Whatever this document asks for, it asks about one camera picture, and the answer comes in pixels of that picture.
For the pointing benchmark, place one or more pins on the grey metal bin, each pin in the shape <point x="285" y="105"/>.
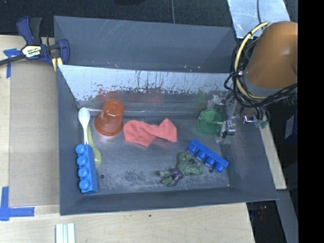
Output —
<point x="157" y="176"/>

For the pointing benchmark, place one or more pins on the yellow-green plastic spoon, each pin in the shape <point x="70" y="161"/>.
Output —
<point x="97" y="157"/>

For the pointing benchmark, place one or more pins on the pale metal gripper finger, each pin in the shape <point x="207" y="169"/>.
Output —
<point x="216" y="99"/>
<point x="231" y="127"/>

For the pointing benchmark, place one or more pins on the green toy figure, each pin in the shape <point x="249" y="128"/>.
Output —
<point x="186" y="167"/>

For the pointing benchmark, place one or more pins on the orange plastic cup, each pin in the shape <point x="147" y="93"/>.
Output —
<point x="110" y="120"/>

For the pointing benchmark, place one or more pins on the white plastic spoon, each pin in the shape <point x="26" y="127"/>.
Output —
<point x="84" y="116"/>

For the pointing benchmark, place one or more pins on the pink cloth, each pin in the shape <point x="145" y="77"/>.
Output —
<point x="149" y="131"/>

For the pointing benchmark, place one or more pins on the blue studded toy block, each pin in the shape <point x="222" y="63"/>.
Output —
<point x="208" y="154"/>
<point x="87" y="169"/>

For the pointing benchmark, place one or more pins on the green plastic cup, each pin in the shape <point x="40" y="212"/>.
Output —
<point x="208" y="123"/>

